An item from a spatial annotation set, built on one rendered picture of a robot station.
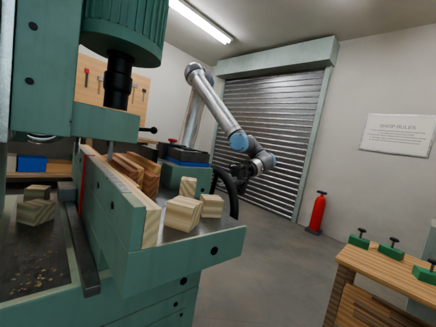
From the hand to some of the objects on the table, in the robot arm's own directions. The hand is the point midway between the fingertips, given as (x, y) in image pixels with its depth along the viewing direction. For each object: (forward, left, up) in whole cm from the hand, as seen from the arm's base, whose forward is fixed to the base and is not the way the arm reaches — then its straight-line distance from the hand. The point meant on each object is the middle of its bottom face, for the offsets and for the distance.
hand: (221, 186), depth 91 cm
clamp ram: (+13, -38, +4) cm, 40 cm away
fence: (+13, -54, +4) cm, 55 cm away
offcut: (+26, -36, +3) cm, 45 cm away
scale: (+13, -54, +9) cm, 56 cm away
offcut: (+36, -37, +3) cm, 52 cm away
